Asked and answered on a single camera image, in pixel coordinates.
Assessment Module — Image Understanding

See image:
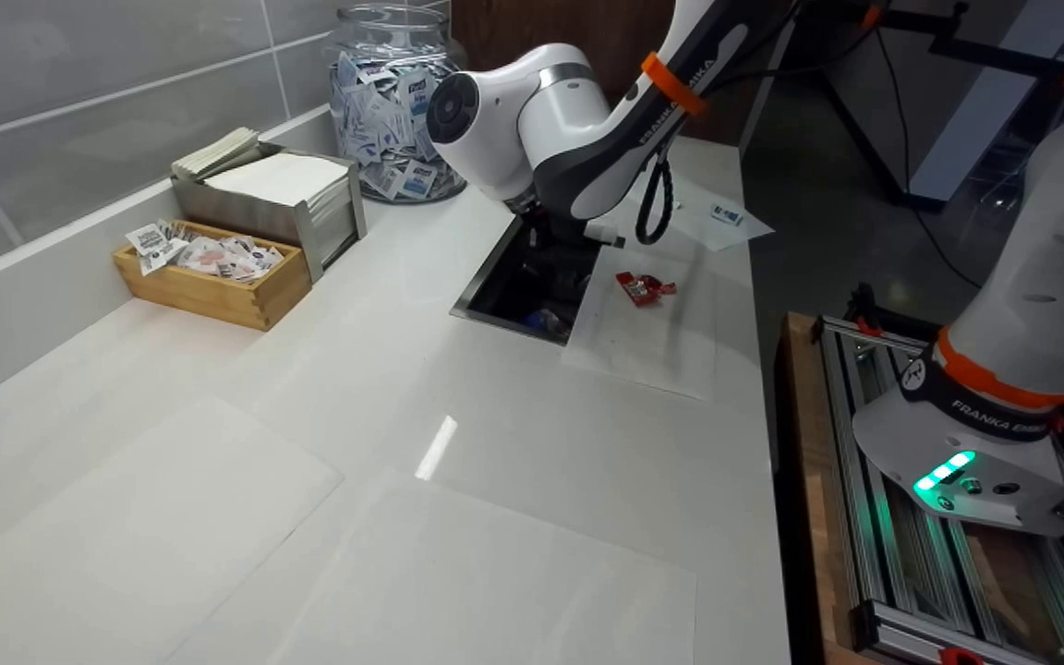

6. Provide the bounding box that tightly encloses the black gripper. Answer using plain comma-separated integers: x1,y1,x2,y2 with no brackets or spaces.
525,203,616,258

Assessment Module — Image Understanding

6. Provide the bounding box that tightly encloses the square white tissue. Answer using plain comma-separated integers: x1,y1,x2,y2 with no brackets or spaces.
664,182,780,253

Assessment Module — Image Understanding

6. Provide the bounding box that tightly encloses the white tissue sheet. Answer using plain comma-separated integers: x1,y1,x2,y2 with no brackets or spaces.
165,474,697,665
581,232,761,402
0,393,339,665

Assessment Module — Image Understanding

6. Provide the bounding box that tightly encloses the small steel-framed counter opening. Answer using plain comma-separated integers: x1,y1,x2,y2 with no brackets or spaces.
451,214,612,347

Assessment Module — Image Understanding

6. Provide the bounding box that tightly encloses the red wrapper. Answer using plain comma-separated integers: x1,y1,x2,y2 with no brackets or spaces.
612,270,681,311

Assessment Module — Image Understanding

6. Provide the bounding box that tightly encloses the glass jar with packets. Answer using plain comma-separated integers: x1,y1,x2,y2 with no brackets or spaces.
325,0,474,208

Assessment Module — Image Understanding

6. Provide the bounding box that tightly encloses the wooden box with packets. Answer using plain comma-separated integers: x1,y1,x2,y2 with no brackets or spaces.
111,216,319,336

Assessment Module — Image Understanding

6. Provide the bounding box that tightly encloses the beige napkin stack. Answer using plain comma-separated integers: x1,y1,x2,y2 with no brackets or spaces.
171,123,272,184

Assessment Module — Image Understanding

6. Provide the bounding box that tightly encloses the wooden base board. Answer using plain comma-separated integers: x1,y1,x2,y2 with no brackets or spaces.
780,305,888,665

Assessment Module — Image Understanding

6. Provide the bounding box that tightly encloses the black metal stand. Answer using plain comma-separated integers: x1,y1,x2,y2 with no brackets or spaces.
857,0,1064,208

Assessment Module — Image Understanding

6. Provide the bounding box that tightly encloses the blue grey panel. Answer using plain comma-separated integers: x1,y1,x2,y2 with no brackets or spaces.
905,0,1064,208

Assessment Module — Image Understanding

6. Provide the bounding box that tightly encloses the aluminium rail frame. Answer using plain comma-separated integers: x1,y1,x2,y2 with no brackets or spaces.
817,311,1064,665

